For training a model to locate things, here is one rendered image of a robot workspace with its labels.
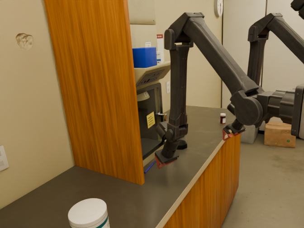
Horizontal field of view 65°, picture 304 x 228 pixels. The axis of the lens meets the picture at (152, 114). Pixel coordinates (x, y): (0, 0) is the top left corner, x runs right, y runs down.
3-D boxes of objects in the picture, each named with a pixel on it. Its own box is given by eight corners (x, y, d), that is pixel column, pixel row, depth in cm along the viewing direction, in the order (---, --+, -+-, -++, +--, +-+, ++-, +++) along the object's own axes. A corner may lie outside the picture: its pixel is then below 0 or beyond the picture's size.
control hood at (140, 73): (126, 89, 117) (125, 68, 114) (159, 78, 143) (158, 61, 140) (146, 90, 111) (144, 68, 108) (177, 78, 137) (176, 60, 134)
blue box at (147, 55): (129, 68, 115) (127, 49, 113) (140, 65, 123) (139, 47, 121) (146, 68, 110) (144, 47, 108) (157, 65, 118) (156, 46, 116)
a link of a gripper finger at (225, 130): (216, 137, 141) (223, 126, 135) (225, 134, 145) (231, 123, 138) (225, 145, 137) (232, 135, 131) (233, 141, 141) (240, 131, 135)
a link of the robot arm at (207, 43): (177, 2, 76) (199, 2, 81) (161, 35, 86) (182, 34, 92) (265, 116, 59) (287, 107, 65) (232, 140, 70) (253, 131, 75)
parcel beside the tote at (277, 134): (263, 145, 359) (264, 127, 351) (263, 137, 387) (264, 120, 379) (294, 148, 342) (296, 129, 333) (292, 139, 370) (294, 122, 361)
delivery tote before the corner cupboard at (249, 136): (215, 138, 393) (215, 120, 383) (223, 130, 425) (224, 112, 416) (254, 145, 360) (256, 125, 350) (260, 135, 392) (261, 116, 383)
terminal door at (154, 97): (136, 164, 130) (129, 92, 118) (163, 143, 154) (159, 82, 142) (137, 165, 129) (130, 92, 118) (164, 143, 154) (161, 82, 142)
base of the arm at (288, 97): (296, 138, 55) (303, 87, 52) (263, 129, 62) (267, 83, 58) (314, 128, 60) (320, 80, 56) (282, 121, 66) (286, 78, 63)
